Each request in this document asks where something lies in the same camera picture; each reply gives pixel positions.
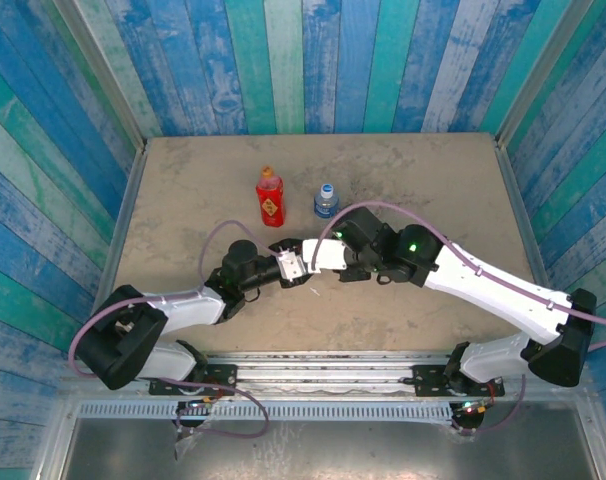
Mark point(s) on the red plum drink bottle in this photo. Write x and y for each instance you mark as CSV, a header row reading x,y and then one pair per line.
x,y
271,205

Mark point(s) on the clear bottle blue label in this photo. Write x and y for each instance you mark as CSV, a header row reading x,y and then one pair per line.
x,y
326,207

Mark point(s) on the orange bottle cap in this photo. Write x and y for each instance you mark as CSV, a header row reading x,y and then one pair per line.
x,y
267,172

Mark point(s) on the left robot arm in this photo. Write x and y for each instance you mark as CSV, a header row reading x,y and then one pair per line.
x,y
188,307

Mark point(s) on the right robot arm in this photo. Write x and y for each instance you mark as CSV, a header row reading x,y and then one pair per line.
x,y
493,290

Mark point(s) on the small circuit board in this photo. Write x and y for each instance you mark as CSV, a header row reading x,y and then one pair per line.
x,y
470,407
203,401

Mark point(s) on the metal sheet shelf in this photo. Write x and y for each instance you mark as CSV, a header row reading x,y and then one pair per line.
x,y
333,450

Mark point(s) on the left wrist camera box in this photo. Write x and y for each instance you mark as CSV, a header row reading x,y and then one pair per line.
x,y
292,265

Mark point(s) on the aluminium front rail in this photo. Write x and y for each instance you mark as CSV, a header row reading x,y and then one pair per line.
x,y
323,375

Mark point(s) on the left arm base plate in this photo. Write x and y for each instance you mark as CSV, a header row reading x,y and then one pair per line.
x,y
223,380

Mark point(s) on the aluminium table side rail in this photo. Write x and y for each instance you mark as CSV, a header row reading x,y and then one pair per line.
x,y
519,200
114,250

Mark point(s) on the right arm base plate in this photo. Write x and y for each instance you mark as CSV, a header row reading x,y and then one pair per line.
x,y
428,382

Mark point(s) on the aluminium frame post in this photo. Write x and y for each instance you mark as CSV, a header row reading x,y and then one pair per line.
x,y
541,70
110,85

